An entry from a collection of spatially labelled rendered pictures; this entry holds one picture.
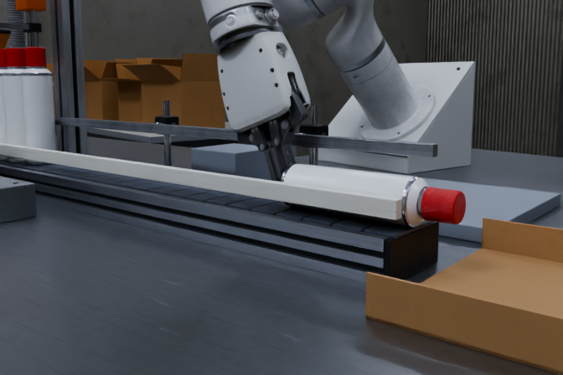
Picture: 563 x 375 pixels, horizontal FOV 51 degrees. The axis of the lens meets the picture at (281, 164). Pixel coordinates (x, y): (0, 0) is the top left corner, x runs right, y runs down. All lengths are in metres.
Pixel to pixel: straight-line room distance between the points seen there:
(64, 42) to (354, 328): 0.96
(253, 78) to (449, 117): 0.76
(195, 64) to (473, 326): 2.49
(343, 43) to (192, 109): 1.70
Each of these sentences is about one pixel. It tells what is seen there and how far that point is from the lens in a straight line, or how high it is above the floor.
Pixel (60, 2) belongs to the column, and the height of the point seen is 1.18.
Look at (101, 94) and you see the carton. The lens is 3.61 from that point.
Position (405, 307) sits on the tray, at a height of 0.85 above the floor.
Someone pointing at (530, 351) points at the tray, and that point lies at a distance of 0.47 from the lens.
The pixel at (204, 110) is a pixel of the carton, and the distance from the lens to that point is 2.91.
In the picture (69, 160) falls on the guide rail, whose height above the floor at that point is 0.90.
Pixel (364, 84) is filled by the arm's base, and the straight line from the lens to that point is 1.30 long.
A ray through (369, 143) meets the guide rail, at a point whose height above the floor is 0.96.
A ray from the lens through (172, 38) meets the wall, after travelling 6.29.
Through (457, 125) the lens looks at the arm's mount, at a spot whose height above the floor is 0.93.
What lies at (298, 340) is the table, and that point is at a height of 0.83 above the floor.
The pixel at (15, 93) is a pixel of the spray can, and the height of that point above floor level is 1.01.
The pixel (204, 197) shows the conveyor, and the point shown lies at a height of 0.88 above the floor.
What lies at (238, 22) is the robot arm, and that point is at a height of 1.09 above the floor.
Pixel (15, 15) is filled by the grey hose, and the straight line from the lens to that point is 1.41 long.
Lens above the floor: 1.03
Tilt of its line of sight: 8 degrees down
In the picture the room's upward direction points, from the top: straight up
